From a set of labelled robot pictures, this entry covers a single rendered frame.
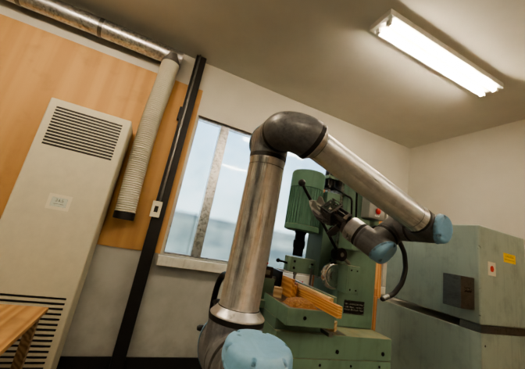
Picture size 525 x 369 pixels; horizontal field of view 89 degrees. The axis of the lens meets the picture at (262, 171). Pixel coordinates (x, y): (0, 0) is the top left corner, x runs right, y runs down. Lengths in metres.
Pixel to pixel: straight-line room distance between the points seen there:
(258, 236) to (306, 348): 0.63
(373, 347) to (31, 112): 2.67
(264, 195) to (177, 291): 1.90
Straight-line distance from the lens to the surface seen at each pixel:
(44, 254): 2.25
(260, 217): 0.75
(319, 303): 1.20
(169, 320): 2.61
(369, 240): 1.01
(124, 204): 2.28
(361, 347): 1.42
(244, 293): 0.76
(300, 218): 1.33
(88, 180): 2.21
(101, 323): 2.59
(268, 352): 0.65
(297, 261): 1.37
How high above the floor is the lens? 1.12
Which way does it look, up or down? 14 degrees up
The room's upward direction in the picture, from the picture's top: 11 degrees clockwise
